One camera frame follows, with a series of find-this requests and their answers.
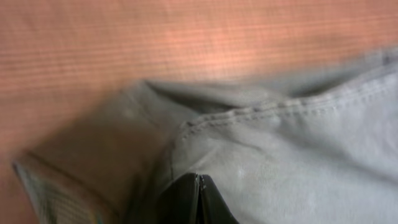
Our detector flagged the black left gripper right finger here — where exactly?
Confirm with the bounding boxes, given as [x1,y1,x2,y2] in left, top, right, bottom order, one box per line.
[199,175,239,224]

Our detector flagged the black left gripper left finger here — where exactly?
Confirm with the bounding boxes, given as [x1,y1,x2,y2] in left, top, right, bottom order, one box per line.
[157,173,199,224]

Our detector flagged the grey cotton shorts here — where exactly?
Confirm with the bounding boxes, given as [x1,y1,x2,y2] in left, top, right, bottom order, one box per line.
[13,48,397,223]

